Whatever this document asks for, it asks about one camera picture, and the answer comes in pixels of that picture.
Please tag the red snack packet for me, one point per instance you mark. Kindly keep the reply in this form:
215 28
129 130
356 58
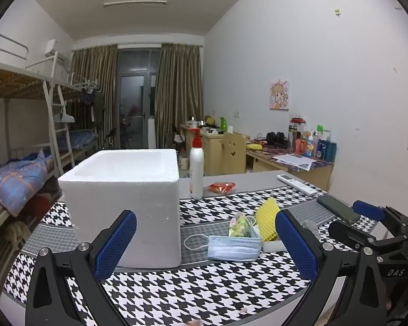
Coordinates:
221 186

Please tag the blue checked quilt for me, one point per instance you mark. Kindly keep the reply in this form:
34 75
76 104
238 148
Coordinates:
13 183

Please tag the hanging dark clothes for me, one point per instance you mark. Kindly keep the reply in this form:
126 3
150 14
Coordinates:
88 103

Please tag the black headphones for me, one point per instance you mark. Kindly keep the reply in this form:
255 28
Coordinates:
277 139

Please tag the printed paper sheets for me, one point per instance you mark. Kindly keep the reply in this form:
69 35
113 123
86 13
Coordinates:
294 160

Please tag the black phone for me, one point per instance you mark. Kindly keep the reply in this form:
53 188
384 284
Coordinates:
338 209

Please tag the wooden drawer cabinet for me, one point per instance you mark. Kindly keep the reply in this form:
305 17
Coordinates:
212 152

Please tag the yellow cloth bundle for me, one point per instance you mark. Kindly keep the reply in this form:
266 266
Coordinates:
255 146

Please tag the brown curtain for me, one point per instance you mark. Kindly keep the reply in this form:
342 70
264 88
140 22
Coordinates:
178 85
95 74

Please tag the white bunk bed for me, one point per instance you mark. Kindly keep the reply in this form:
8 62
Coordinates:
20 78

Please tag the white lotion pump bottle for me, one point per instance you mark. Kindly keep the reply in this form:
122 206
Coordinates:
196 169

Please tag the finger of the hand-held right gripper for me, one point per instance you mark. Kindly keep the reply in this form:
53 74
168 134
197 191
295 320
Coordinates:
369 210
350 232

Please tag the glass balcony door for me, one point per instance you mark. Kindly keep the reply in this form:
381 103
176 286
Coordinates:
136 68

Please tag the grey sock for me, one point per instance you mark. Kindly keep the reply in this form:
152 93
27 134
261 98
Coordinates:
311 225

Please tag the houndstooth tablecloth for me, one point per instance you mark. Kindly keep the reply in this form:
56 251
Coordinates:
190 295

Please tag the blue mattress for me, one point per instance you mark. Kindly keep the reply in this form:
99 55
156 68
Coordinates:
83 139

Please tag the blue face mask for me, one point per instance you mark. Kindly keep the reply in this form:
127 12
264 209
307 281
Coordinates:
231 248

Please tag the yellow ridged sponge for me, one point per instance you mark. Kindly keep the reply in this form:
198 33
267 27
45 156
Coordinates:
267 217

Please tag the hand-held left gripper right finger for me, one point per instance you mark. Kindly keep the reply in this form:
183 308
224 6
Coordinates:
295 244

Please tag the cluster of toiletry bottles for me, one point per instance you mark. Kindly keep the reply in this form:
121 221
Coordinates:
314 144

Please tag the white foam box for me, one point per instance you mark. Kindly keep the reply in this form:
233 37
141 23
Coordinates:
122 193

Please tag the white remote control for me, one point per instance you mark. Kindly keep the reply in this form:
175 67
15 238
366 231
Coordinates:
295 183

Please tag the white air conditioner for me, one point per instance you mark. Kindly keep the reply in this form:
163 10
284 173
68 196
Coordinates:
56 49

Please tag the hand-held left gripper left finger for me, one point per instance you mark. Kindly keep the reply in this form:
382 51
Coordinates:
117 244

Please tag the wooden smiley chair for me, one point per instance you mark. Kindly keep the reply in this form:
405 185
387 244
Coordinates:
234 152

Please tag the white bed ladder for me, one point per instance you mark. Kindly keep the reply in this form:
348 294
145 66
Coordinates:
59 125

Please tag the green bottle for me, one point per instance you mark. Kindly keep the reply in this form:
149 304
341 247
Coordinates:
222 125

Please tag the green tissue pack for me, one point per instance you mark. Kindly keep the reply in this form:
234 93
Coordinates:
239 225

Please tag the cartoon wall poster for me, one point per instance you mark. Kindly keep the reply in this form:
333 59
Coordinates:
278 95

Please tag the wooden desk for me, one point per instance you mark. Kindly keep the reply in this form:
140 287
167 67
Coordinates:
312 175

